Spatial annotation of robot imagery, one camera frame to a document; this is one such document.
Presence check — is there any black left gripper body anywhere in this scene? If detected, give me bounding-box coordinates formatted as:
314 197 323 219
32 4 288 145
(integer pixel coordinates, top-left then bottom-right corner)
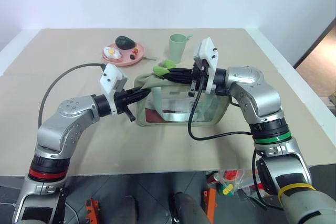
114 89 137 123

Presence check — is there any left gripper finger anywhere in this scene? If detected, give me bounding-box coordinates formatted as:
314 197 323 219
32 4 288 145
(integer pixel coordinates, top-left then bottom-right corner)
128 94 151 103
128 87 152 97

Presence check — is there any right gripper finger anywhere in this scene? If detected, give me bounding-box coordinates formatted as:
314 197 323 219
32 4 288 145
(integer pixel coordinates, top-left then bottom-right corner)
167 68 194 77
164 74 194 84

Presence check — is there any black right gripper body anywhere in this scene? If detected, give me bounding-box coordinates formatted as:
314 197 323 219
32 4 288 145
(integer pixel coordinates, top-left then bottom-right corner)
188 61 211 97

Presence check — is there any green pouch with clear window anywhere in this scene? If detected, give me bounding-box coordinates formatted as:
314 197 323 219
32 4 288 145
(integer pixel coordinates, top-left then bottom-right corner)
133 72 230 128

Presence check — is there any green plush keychain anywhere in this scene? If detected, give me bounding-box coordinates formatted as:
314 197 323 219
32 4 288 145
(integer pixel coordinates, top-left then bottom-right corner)
152 59 177 78

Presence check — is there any light green plastic cup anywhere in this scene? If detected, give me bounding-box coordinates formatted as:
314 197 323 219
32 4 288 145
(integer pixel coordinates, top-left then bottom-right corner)
169 33 194 63

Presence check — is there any pink round plate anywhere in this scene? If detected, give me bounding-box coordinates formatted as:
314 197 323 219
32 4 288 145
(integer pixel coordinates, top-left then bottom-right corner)
101 42 146 68

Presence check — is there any toy fried egg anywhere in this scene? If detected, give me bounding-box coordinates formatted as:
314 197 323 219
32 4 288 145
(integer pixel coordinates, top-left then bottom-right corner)
103 46 124 61

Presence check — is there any dark green toy avocado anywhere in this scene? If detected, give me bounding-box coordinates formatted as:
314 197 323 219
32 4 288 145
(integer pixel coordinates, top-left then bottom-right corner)
115 35 136 50

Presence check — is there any beige table cover sheet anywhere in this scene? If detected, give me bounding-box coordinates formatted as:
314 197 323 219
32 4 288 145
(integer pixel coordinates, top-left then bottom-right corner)
0 70 336 177
0 28 280 78

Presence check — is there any clear plastic bag with items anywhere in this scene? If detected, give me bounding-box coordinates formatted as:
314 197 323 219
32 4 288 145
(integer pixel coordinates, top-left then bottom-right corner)
207 168 254 196

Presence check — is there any orange black floor object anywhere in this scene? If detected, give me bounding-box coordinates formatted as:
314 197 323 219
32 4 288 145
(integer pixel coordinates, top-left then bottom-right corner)
85 198 101 224
201 186 219 224

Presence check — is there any large dark rounded shape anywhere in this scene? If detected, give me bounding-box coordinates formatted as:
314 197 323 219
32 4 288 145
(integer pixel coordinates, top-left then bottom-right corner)
171 190 212 224

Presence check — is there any brown wooden door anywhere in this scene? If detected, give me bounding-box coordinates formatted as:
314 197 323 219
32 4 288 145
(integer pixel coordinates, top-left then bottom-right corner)
293 21 336 70

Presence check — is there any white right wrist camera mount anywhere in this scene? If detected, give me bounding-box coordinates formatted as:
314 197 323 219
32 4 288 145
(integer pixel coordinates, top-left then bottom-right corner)
193 37 219 95

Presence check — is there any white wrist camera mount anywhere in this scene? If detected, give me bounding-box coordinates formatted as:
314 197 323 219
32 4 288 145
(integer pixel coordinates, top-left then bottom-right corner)
193 37 219 95
99 63 129 116

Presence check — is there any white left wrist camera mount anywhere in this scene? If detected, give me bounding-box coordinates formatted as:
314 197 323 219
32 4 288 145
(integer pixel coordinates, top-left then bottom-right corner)
99 63 129 116

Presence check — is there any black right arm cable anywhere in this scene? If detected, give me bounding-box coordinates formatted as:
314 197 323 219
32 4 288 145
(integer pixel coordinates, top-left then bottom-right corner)
187 72 286 210

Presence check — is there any grey left arm cable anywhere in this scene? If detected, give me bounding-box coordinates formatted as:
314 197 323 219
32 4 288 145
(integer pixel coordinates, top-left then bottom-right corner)
38 62 106 131

